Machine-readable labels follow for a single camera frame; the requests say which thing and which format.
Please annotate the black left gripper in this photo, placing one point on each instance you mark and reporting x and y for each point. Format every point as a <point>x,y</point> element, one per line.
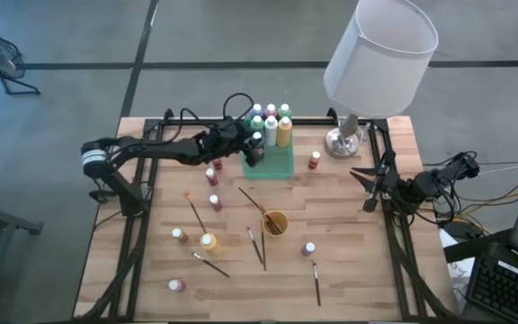
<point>227,139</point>

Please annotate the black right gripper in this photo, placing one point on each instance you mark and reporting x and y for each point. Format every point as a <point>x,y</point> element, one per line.
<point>386,180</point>

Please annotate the large green paint bottle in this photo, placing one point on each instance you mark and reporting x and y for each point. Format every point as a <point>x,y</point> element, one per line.
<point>257,122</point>
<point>285,110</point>

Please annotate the large white paint bottle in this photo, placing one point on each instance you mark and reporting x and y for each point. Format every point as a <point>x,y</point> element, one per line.
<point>271,132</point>

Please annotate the large lavender paint bottle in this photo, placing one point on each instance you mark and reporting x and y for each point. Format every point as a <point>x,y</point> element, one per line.
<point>256,109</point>

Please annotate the large pale yellow paint bottle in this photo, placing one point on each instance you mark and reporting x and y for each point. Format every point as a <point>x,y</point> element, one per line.
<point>284,135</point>

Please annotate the large pink paint bottle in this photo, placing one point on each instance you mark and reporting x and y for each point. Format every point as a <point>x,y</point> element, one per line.
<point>270,110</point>

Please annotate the small orange paint bottle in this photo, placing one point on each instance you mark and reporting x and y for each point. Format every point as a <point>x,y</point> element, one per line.
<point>314,161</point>

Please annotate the small light purple paint bottle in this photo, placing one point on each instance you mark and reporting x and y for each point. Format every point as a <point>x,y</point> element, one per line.
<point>308,249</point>

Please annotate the large golden yellow paint bottle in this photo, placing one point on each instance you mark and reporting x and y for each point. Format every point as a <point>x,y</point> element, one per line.
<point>209,243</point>

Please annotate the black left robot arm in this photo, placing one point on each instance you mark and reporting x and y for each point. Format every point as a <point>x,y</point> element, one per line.
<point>151,148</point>

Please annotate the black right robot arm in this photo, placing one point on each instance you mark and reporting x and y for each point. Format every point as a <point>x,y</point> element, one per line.
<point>425,186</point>

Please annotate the small red paint bottle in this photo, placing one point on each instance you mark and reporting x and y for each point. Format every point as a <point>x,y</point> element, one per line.
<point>212,177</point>
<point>217,164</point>

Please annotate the small magenta paint bottle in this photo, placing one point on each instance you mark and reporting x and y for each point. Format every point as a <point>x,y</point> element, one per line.
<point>216,204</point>

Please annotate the small ochre paint bottle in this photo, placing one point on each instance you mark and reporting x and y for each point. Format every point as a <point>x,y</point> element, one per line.
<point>181,236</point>

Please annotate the small pink paint bottle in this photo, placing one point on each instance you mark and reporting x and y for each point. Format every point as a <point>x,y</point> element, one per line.
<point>177,285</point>

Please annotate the green plastic tray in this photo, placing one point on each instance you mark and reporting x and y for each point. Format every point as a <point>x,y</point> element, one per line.
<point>277,164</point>

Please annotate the yellow ribbed cup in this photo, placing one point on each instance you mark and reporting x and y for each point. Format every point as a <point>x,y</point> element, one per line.
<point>285,223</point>

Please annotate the black power adapter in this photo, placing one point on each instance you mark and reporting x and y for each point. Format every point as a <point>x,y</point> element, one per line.
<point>463,229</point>

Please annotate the table lamp with white shade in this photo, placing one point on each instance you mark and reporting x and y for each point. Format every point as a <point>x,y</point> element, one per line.
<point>376,58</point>

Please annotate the black pen left edge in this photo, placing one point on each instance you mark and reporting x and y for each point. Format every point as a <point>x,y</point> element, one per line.
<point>210,264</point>

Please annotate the black desk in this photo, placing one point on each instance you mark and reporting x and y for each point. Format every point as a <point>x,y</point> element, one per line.
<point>475,247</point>

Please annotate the white printed paper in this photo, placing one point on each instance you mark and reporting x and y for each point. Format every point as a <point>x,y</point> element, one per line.
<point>459,274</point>

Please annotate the black keyboard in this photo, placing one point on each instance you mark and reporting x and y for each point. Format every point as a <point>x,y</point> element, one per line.
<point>506,288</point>

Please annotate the black metal table frame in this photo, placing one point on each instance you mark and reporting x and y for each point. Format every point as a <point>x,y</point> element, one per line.
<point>313,121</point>

